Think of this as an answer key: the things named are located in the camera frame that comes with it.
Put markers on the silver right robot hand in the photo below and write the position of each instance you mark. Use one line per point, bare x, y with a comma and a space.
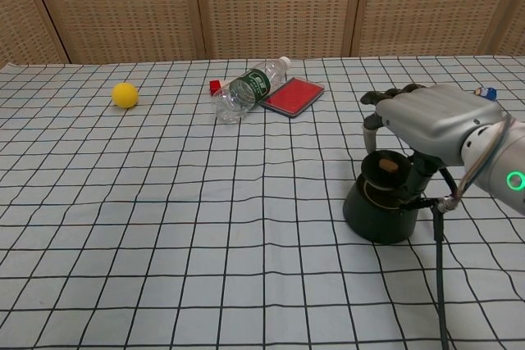
435, 120

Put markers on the black lid with brown knob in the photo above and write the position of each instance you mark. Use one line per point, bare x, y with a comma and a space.
381, 174

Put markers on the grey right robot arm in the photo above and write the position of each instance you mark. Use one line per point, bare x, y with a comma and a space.
492, 161

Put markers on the blue snack packet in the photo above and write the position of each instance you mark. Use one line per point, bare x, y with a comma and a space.
488, 92

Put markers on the red ink pad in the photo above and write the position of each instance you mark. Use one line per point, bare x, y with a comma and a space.
293, 96

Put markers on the clear plastic bottle green label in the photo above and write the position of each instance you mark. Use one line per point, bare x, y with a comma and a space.
242, 94

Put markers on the small red block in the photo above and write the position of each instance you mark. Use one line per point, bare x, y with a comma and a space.
215, 87

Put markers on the light blue checked tablecloth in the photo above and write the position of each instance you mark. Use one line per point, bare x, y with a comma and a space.
205, 276

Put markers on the yellow foam ball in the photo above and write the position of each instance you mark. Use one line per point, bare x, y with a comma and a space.
125, 96

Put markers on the woven folding screen wooden frame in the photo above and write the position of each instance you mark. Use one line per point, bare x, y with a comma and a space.
279, 5

